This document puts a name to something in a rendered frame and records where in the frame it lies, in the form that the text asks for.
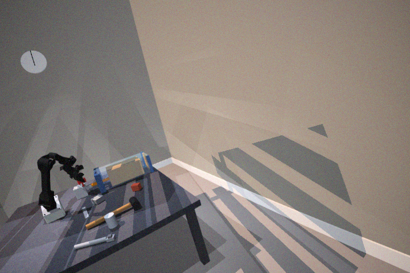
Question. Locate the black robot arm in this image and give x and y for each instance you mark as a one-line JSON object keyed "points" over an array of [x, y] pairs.
{"points": [[46, 198]]}

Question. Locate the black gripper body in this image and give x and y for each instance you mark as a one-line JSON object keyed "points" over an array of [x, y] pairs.
{"points": [[74, 174]]}

